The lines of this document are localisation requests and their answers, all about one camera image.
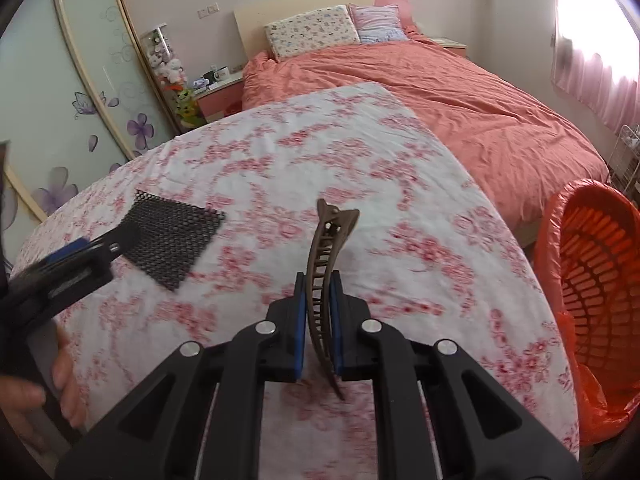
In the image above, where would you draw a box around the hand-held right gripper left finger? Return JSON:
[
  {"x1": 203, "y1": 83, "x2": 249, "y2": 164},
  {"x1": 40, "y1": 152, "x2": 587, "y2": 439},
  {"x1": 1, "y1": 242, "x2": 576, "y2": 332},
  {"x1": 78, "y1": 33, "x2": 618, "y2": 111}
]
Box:
[{"x1": 55, "y1": 272, "x2": 307, "y2": 480}]

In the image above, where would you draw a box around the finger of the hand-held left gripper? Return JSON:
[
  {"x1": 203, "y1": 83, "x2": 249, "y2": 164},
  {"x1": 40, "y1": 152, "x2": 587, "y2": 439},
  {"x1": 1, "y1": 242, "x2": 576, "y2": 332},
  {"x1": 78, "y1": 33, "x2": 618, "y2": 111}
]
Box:
[{"x1": 30, "y1": 220, "x2": 144, "y2": 276}]

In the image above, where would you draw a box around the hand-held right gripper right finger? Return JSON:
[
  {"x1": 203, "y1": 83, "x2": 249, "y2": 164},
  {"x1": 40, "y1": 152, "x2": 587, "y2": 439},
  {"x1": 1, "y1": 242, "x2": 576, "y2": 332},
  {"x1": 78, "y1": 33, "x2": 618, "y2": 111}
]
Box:
[{"x1": 330, "y1": 271, "x2": 583, "y2": 480}]

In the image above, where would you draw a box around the brown hair claw clip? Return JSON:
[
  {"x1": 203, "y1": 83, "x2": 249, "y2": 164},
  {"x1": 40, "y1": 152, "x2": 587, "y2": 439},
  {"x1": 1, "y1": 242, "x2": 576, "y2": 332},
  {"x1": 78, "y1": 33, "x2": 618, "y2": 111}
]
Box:
[{"x1": 306, "y1": 198, "x2": 362, "y2": 401}]

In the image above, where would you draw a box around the black mesh sheet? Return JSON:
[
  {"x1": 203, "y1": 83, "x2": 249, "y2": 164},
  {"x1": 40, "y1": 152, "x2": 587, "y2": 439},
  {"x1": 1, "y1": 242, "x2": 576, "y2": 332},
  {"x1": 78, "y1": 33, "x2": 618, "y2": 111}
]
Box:
[{"x1": 122, "y1": 190, "x2": 226, "y2": 292}]

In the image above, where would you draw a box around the orange slotted plastic basket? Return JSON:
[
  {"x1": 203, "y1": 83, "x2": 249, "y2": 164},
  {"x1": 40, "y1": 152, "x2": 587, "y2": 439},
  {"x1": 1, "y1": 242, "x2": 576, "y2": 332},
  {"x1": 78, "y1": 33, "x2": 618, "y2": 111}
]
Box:
[{"x1": 557, "y1": 187, "x2": 640, "y2": 411}]

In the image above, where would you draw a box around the person's left hand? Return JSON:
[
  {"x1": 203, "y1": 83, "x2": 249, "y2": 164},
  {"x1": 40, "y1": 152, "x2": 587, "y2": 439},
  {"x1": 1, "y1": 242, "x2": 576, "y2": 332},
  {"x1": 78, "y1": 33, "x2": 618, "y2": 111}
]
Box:
[{"x1": 0, "y1": 324, "x2": 87, "y2": 456}]

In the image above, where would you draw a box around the flower print sliding wardrobe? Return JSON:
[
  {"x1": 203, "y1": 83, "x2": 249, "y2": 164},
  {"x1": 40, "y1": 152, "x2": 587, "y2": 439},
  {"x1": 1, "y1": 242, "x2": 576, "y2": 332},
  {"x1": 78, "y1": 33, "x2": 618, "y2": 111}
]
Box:
[{"x1": 0, "y1": 0, "x2": 181, "y2": 271}]

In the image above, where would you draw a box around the green frog plush toy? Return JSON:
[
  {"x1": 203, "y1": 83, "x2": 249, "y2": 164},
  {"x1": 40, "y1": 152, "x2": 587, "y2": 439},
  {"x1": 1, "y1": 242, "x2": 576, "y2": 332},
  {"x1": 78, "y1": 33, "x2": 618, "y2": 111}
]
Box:
[{"x1": 175, "y1": 87, "x2": 203, "y2": 126}]

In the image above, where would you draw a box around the pink floral cloth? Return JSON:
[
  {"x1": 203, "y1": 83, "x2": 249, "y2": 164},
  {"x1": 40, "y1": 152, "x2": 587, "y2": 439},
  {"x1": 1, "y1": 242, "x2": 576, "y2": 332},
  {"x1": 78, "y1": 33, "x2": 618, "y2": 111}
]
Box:
[{"x1": 10, "y1": 81, "x2": 581, "y2": 480}]

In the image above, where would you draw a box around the pink nightstand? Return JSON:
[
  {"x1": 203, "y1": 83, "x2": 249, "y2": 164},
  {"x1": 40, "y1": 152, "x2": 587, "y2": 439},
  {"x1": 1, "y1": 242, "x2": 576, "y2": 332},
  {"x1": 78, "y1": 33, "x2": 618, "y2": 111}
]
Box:
[{"x1": 192, "y1": 71, "x2": 246, "y2": 123}]

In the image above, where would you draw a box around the clear plush toy display tube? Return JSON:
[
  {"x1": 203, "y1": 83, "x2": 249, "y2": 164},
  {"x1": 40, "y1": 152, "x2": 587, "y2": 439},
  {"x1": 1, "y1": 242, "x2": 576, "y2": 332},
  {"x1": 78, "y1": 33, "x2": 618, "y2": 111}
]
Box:
[{"x1": 140, "y1": 22, "x2": 206, "y2": 128}]

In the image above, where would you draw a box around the orange laundry basket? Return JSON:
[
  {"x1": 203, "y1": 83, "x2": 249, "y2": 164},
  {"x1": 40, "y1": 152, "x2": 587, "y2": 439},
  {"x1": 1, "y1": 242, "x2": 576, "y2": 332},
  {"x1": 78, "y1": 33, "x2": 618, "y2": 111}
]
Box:
[{"x1": 532, "y1": 180, "x2": 640, "y2": 448}]

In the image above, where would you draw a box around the coral pink duvet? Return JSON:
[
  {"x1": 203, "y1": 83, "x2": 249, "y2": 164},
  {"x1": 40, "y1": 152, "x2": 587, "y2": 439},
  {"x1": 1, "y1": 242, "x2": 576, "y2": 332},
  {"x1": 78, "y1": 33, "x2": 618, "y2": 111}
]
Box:
[{"x1": 241, "y1": 25, "x2": 611, "y2": 241}]

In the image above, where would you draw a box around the floral print pillow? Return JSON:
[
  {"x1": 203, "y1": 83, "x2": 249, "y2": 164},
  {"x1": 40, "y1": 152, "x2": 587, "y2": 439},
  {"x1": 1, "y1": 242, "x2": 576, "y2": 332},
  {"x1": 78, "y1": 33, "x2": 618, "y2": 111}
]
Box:
[{"x1": 264, "y1": 5, "x2": 361, "y2": 59}]

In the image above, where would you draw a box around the beige nightstand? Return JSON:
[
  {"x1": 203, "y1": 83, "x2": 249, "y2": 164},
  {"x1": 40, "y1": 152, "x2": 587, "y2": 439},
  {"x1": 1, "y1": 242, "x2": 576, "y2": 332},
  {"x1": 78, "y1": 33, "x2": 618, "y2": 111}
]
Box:
[{"x1": 430, "y1": 36, "x2": 469, "y2": 58}]

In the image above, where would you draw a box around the pink striped pillow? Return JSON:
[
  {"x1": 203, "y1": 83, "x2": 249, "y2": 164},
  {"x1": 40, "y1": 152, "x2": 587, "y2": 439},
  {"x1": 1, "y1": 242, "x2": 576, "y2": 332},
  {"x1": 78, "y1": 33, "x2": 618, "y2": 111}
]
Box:
[{"x1": 348, "y1": 4, "x2": 407, "y2": 44}]

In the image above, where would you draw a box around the beige and pink headboard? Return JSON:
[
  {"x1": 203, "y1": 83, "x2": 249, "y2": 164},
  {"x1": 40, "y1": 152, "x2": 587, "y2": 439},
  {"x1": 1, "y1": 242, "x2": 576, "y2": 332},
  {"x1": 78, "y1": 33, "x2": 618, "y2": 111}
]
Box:
[{"x1": 234, "y1": 0, "x2": 416, "y2": 61}]

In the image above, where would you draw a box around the pink curtain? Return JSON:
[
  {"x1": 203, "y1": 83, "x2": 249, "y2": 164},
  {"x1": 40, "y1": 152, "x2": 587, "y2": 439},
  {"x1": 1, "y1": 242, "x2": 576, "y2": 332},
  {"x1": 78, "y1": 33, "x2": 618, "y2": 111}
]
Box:
[{"x1": 550, "y1": 0, "x2": 640, "y2": 133}]

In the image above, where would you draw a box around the white wire rack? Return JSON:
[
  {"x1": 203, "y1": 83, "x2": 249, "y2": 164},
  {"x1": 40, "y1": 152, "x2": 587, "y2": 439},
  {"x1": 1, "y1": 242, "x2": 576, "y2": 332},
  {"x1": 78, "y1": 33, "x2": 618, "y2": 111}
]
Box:
[{"x1": 607, "y1": 124, "x2": 640, "y2": 193}]

